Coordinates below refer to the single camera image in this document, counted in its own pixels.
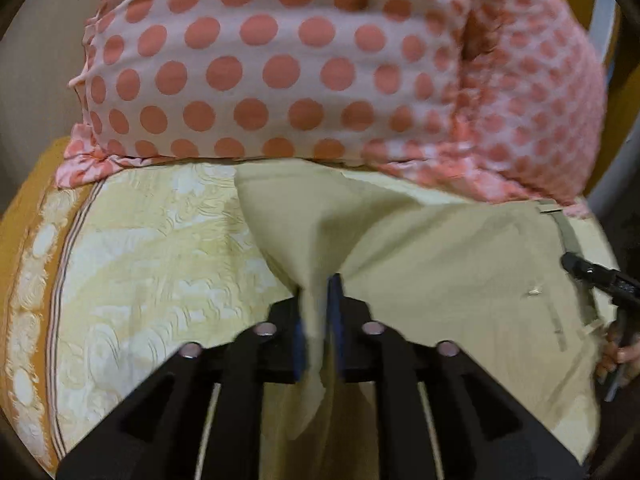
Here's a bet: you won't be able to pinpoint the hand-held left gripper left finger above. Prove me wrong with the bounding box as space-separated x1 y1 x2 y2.
56 287 307 480

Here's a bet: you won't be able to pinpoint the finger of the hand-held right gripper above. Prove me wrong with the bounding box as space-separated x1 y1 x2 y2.
560 252 626 291

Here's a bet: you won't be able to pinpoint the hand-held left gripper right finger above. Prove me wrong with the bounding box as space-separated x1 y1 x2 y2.
326 274 585 480

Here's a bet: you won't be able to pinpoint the beige pants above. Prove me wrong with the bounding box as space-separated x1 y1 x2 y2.
235 157 617 480

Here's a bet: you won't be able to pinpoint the person's right hand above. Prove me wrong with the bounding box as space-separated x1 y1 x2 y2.
594 324 640 385

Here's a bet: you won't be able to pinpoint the yellow patterned bed sheet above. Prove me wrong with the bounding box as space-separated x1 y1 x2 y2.
0 136 301 478

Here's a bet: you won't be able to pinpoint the yellow wooden furniture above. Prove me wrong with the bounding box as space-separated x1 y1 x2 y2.
562 0 623 68

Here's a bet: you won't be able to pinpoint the pink polka dot pillow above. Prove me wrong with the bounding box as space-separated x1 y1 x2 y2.
54 0 608 220

